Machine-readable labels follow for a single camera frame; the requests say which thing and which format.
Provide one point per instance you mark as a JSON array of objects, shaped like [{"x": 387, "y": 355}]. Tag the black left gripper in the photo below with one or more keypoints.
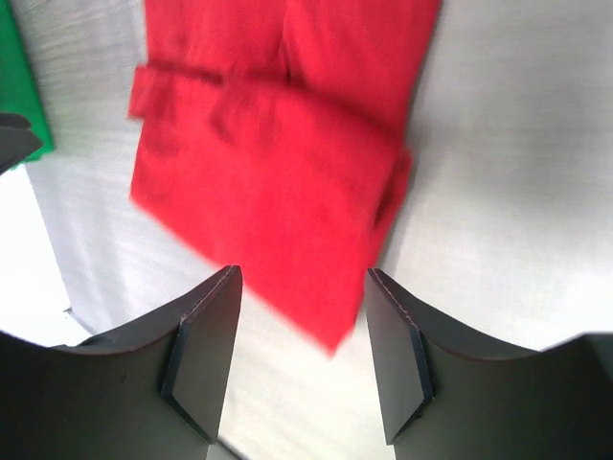
[{"x": 17, "y": 140}]

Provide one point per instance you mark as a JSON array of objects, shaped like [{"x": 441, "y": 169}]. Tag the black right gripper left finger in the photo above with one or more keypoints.
[{"x": 152, "y": 388}]

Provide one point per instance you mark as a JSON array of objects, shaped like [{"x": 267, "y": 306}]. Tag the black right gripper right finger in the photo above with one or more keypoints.
[{"x": 448, "y": 391}]

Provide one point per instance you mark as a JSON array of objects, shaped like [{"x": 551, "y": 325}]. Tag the dark red t-shirt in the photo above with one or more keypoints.
[{"x": 273, "y": 139}]

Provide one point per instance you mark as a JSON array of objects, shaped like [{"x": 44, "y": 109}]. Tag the green plastic bin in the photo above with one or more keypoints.
[{"x": 19, "y": 90}]

